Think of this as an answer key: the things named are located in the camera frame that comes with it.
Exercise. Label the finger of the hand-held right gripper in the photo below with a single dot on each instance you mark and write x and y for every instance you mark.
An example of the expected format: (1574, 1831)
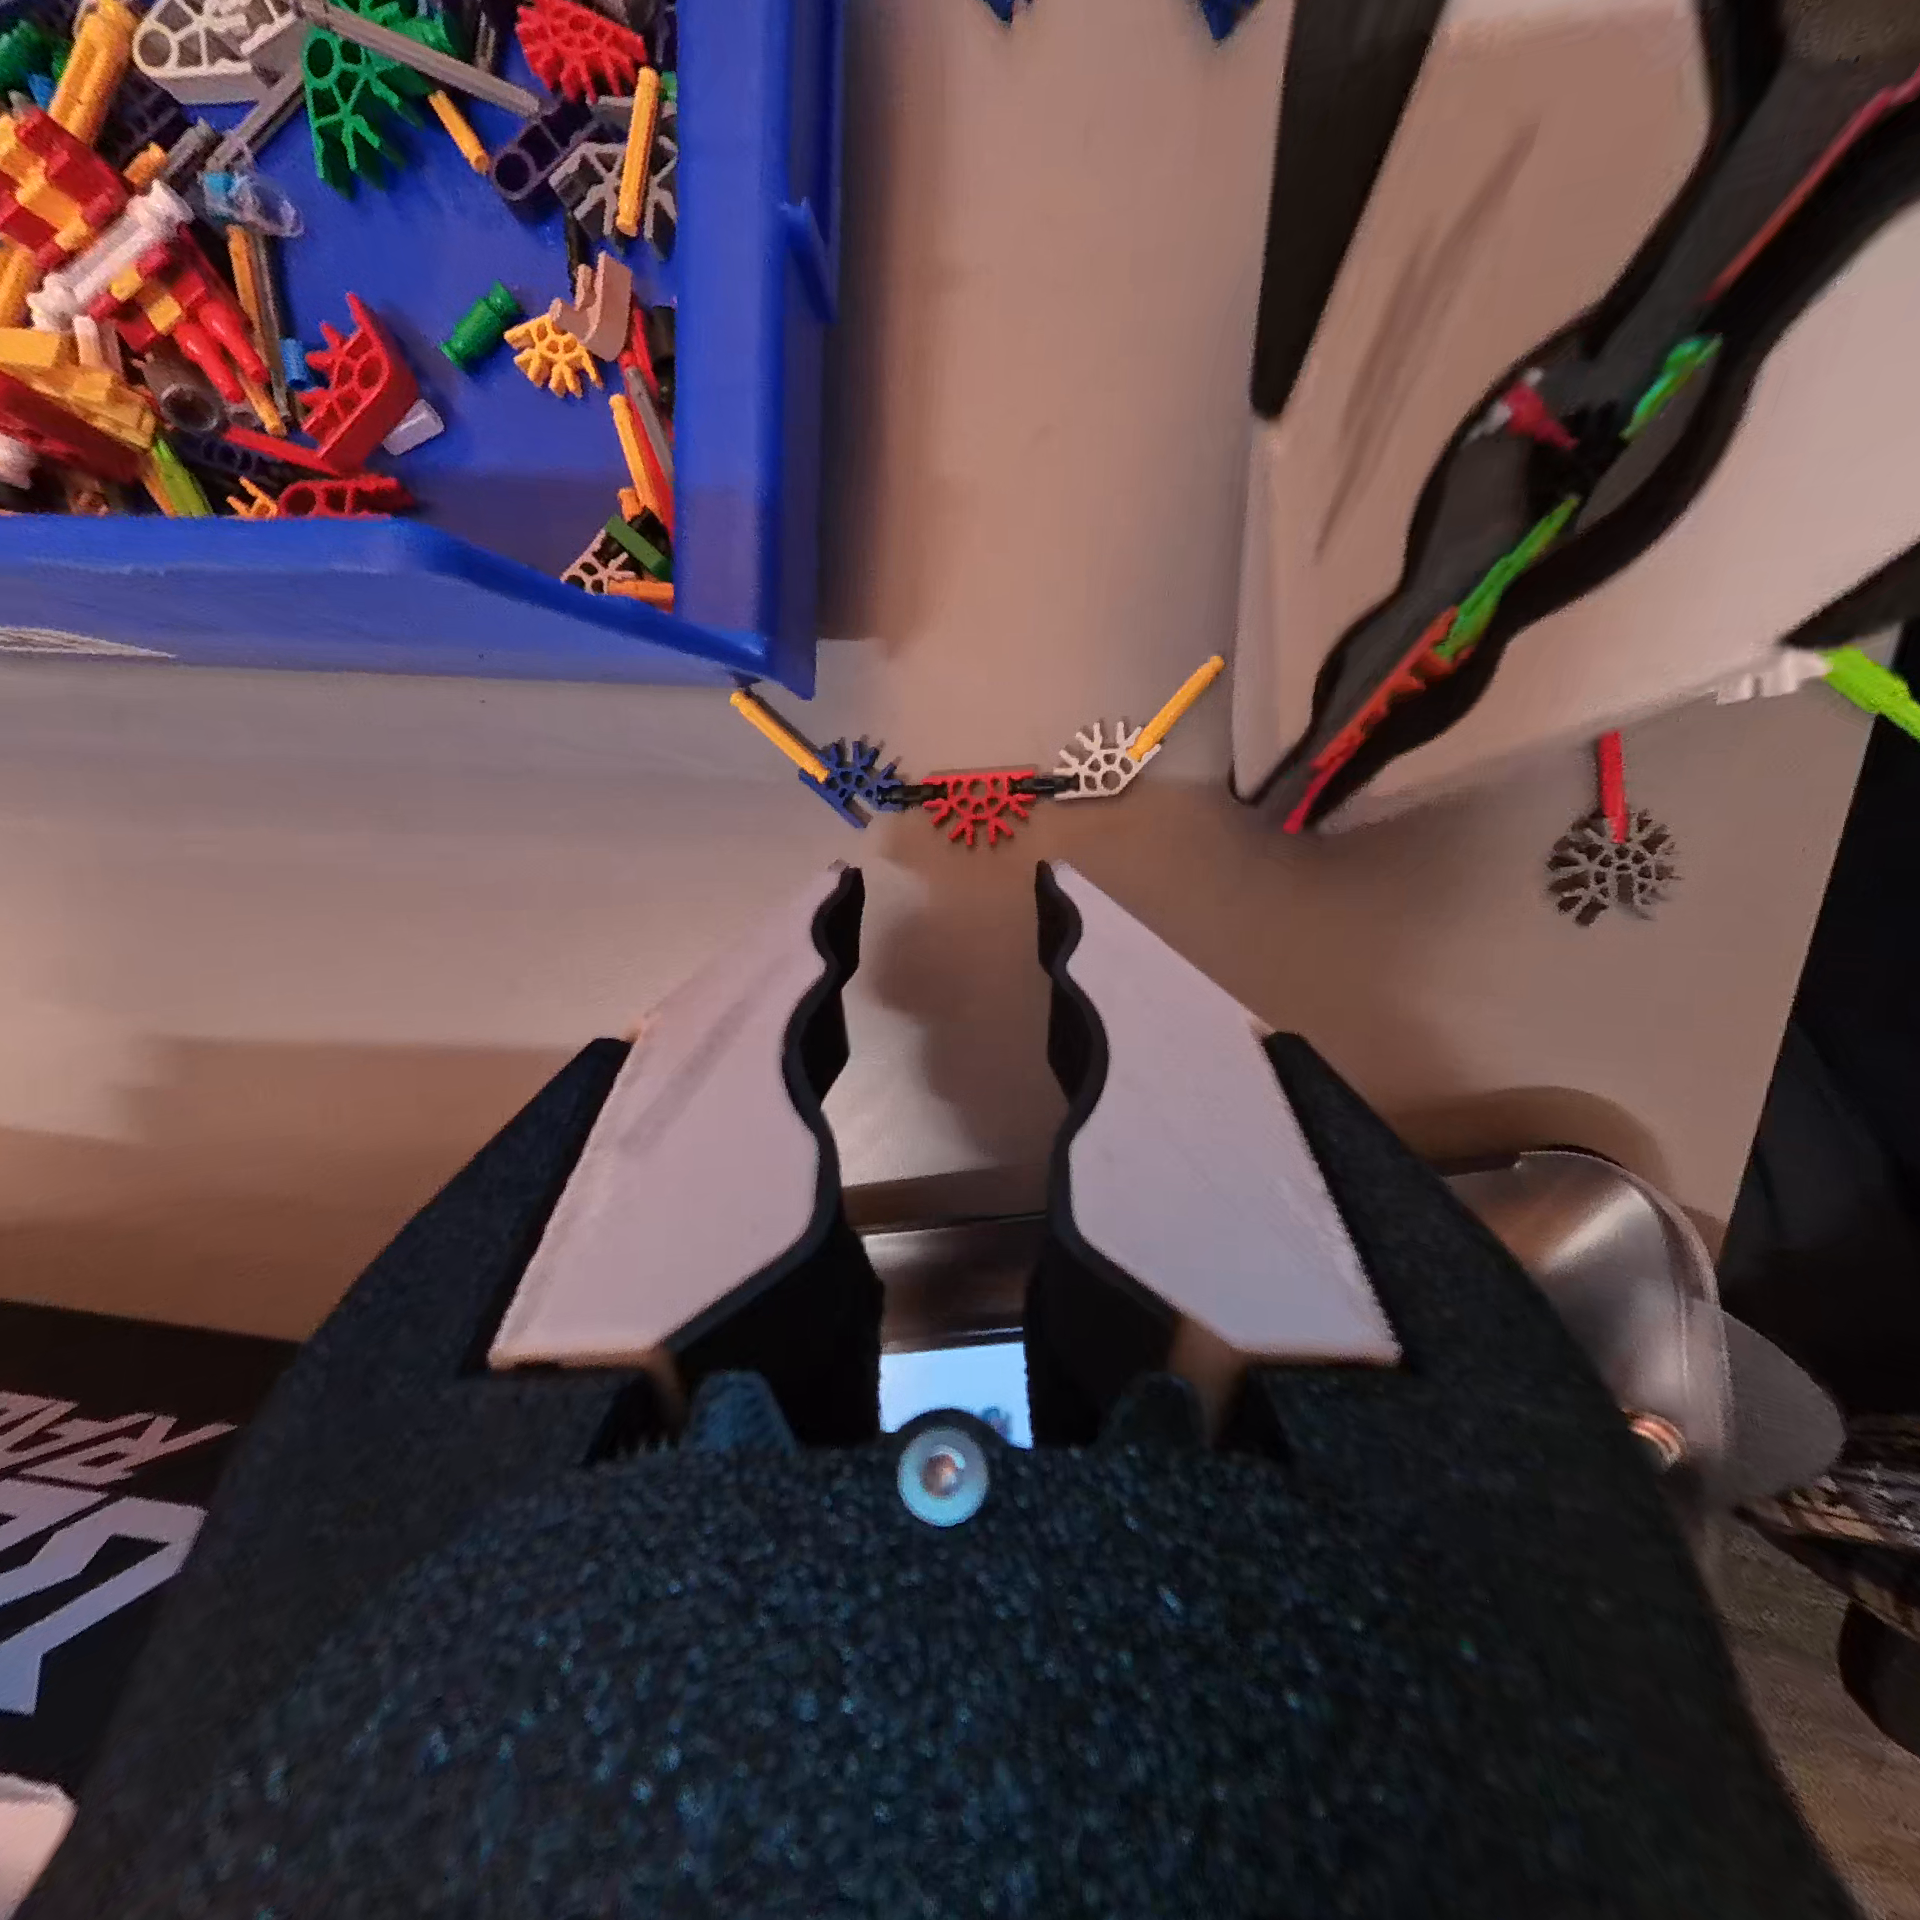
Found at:
(1800, 482)
(1382, 421)

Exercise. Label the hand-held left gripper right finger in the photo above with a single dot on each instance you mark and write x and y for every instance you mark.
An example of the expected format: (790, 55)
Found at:
(1230, 1200)

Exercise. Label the white bin label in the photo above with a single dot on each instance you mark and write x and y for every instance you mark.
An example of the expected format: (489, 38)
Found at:
(76, 644)

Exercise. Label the red connector with black rod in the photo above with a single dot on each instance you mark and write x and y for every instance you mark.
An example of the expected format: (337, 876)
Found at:
(978, 803)

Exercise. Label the toy rod and connector assembly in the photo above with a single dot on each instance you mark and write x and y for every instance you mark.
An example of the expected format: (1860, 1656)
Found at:
(1611, 869)

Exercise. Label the blue plastic bin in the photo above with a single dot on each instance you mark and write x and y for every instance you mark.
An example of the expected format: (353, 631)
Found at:
(751, 376)

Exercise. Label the pale grey toy connector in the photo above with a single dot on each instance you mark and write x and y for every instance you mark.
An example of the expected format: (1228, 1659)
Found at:
(1103, 763)

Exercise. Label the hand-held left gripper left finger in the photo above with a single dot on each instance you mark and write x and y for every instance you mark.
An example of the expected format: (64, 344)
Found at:
(674, 1186)

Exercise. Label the pile of colourful toy pieces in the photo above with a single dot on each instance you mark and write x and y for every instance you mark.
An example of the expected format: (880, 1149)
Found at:
(180, 301)

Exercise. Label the black toy box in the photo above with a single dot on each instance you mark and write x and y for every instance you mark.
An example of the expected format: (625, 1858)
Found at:
(105, 1500)

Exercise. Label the yellow toy rod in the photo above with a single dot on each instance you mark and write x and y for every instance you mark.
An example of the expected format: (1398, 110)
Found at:
(1178, 706)
(780, 734)

